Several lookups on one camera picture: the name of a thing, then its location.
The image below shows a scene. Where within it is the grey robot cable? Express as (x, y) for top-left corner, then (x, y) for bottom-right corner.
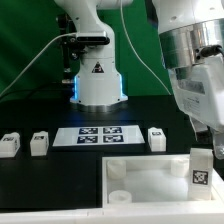
(119, 0), (173, 96)

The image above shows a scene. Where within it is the white square tabletop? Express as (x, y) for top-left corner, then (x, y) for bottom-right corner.
(102, 155), (224, 207)

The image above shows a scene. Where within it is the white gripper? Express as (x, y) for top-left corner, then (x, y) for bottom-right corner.
(169, 56), (224, 160)

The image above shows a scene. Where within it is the black cable on table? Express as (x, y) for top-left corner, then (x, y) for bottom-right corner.
(0, 83), (74, 103)

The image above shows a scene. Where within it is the white cable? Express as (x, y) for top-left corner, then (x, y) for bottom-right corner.
(0, 32), (78, 99)

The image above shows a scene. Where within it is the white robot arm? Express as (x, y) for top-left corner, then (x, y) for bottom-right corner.
(54, 0), (224, 159)

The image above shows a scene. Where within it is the white sheet with tags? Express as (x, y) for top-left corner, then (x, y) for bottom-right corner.
(53, 125), (144, 147)

